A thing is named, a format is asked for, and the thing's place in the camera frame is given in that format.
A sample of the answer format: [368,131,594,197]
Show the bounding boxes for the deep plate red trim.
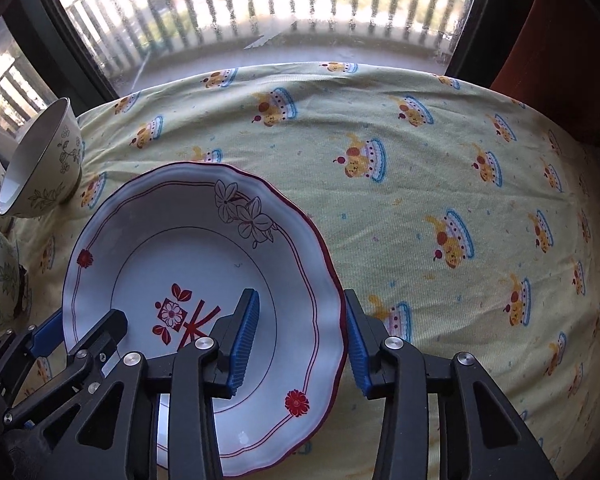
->
[62,162,345,477]

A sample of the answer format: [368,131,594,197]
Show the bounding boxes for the yellow patterned tablecloth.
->
[10,62,600,479]

